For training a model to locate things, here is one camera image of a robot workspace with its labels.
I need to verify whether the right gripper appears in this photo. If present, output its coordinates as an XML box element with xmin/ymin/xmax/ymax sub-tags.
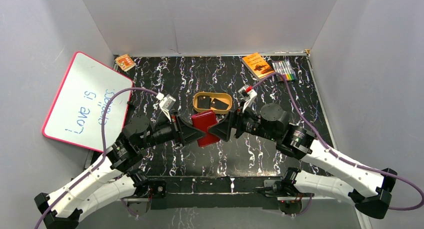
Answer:
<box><xmin>207</xmin><ymin>100</ymin><xmax>279</xmax><ymax>142</ymax></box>

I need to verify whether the red card holder wallet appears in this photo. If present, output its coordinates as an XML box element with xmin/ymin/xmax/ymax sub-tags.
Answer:
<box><xmin>191</xmin><ymin>110</ymin><xmax>221</xmax><ymax>147</ymax></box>

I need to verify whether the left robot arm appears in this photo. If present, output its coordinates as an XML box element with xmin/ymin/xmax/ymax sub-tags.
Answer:
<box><xmin>34</xmin><ymin>112</ymin><xmax>206</xmax><ymax>229</ymax></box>

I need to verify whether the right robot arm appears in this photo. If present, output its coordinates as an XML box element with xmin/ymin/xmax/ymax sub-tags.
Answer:
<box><xmin>208</xmin><ymin>103</ymin><xmax>396</xmax><ymax>219</ymax></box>

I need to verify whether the black cards stack in tray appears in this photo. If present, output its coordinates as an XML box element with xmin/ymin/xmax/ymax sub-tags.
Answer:
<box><xmin>197</xmin><ymin>95</ymin><xmax>211</xmax><ymax>110</ymax></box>

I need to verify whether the small orange card box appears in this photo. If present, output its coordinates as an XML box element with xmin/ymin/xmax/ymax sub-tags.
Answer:
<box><xmin>115</xmin><ymin>54</ymin><xmax>136</xmax><ymax>72</ymax></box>

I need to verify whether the tan oval tray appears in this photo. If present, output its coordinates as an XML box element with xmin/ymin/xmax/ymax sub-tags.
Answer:
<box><xmin>193</xmin><ymin>91</ymin><xmax>233</xmax><ymax>115</ymax></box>

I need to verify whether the orange book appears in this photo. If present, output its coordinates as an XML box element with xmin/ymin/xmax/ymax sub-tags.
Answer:
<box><xmin>241</xmin><ymin>52</ymin><xmax>275</xmax><ymax>81</ymax></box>

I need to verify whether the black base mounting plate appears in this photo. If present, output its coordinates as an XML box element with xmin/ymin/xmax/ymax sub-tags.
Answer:
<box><xmin>117</xmin><ymin>175</ymin><xmax>314</xmax><ymax>211</ymax></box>

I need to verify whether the coloured marker pen pack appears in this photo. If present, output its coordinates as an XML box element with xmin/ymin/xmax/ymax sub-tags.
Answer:
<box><xmin>272</xmin><ymin>59</ymin><xmax>297</xmax><ymax>82</ymax></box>

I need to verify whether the pink framed whiteboard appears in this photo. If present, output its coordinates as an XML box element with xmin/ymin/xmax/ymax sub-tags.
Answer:
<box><xmin>42</xmin><ymin>51</ymin><xmax>133</xmax><ymax>152</ymax></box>

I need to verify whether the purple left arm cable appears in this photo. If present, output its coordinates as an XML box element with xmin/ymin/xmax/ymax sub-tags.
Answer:
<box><xmin>33</xmin><ymin>86</ymin><xmax>165</xmax><ymax>229</ymax></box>

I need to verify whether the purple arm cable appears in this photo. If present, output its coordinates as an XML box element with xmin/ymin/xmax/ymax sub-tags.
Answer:
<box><xmin>246</xmin><ymin>71</ymin><xmax>424</xmax><ymax>218</ymax></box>
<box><xmin>33</xmin><ymin>86</ymin><xmax>165</xmax><ymax>229</ymax></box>

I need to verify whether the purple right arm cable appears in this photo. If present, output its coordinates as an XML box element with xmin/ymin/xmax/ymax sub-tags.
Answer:
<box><xmin>246</xmin><ymin>71</ymin><xmax>424</xmax><ymax>218</ymax></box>

